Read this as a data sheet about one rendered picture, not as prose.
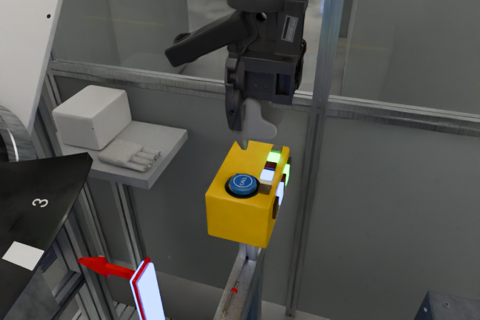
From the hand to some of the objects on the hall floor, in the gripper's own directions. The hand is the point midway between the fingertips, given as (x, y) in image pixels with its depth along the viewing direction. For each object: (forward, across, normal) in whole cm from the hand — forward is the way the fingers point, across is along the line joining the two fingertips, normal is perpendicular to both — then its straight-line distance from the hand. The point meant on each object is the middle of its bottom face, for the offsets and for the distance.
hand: (239, 140), depth 51 cm
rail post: (+116, +7, -2) cm, 116 cm away
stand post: (+116, +7, +48) cm, 126 cm away
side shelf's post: (+116, +29, +46) cm, 128 cm away
